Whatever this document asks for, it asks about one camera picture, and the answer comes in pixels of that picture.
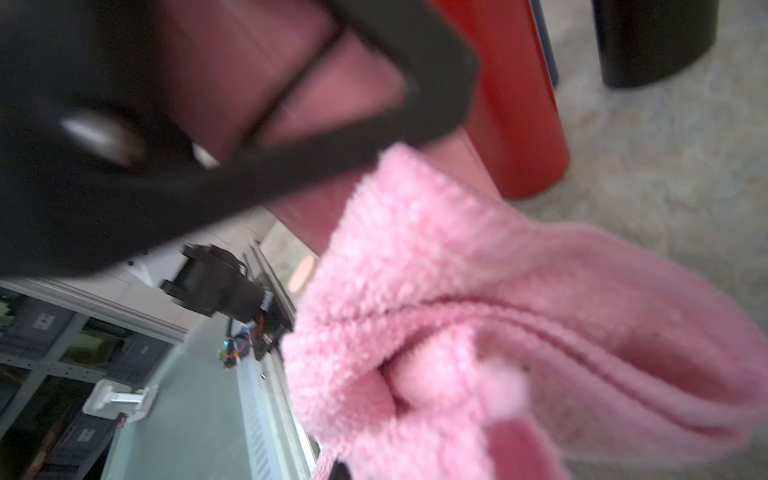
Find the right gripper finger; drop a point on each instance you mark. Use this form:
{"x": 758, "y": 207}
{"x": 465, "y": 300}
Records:
{"x": 93, "y": 170}

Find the pink cloth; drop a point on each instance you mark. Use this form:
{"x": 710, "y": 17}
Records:
{"x": 444, "y": 335}

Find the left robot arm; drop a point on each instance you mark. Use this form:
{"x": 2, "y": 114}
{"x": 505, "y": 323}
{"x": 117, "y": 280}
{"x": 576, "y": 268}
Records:
{"x": 214, "y": 281}

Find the red thermos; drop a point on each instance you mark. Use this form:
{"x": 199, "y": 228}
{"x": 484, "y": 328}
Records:
{"x": 514, "y": 122}

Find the blue thermos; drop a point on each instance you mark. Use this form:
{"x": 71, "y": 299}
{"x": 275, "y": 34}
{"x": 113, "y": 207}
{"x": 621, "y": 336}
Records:
{"x": 545, "y": 42}

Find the black thermos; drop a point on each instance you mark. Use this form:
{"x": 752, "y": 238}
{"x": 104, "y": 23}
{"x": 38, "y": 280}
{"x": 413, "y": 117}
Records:
{"x": 644, "y": 41}

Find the pink oval soap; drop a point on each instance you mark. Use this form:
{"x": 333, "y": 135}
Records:
{"x": 302, "y": 274}

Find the left circuit board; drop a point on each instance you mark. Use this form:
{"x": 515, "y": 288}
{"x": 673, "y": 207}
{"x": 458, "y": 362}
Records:
{"x": 235, "y": 349}

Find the aluminium front rail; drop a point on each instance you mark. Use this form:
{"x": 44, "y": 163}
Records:
{"x": 277, "y": 446}

